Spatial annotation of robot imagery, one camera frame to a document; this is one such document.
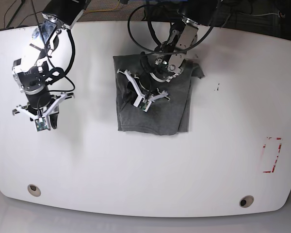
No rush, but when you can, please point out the grey t-shirt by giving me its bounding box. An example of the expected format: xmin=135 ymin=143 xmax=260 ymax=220
xmin=113 ymin=54 xmax=205 ymax=135

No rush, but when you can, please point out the left table cable grommet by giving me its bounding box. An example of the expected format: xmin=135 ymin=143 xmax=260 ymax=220
xmin=28 ymin=184 xmax=41 ymax=197

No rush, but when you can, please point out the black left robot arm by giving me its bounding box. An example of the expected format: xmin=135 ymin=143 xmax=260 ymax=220
xmin=127 ymin=0 xmax=224 ymax=83

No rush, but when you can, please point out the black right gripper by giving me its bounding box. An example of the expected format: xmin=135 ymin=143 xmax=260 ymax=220
xmin=25 ymin=91 xmax=59 ymax=129

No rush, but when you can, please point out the white cable on floor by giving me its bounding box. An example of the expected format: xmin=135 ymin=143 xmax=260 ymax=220
xmin=252 ymin=11 xmax=286 ymax=19

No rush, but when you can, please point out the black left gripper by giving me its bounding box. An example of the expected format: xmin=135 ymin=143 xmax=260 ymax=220
xmin=122 ymin=72 xmax=158 ymax=104

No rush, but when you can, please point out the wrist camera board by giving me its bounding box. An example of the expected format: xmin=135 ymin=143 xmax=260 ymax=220
xmin=34 ymin=117 xmax=50 ymax=132
xmin=133 ymin=96 xmax=152 ymax=112

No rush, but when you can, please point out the red tape rectangle marking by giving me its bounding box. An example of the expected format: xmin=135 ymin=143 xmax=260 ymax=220
xmin=260 ymin=137 xmax=283 ymax=174

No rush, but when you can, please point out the yellow cable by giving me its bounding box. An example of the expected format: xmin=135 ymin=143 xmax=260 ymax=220
xmin=84 ymin=0 xmax=123 ymax=14

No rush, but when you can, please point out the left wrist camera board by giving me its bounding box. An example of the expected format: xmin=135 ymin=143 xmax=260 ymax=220
xmin=133 ymin=96 xmax=152 ymax=112

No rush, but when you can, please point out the table cable grommet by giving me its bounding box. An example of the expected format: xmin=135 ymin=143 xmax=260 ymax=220
xmin=239 ymin=195 xmax=254 ymax=208
xmin=28 ymin=184 xmax=41 ymax=197

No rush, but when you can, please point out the right table cable grommet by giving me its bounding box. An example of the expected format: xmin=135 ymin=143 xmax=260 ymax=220
xmin=239 ymin=195 xmax=254 ymax=208

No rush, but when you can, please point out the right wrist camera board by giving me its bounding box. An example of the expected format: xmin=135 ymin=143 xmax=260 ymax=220
xmin=34 ymin=117 xmax=50 ymax=132

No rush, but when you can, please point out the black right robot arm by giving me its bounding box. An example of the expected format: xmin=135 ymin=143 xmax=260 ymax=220
xmin=12 ymin=0 xmax=90 ymax=132

